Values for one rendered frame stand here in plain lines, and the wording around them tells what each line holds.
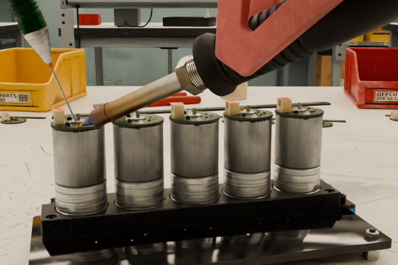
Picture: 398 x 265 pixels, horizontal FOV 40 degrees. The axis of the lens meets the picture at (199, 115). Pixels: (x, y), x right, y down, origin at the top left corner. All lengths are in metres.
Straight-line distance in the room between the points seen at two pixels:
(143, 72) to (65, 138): 4.53
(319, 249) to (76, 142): 0.12
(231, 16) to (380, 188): 0.21
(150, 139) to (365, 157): 0.23
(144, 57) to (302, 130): 4.50
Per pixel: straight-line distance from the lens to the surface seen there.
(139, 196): 0.26
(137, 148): 0.26
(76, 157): 0.25
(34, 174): 0.40
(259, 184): 0.28
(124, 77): 4.81
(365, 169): 0.41
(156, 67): 4.76
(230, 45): 0.19
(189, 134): 0.26
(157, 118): 0.26
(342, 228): 0.28
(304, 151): 0.28
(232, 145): 0.27
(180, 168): 0.27
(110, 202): 0.27
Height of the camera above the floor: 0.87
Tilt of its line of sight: 12 degrees down
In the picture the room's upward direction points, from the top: straight up
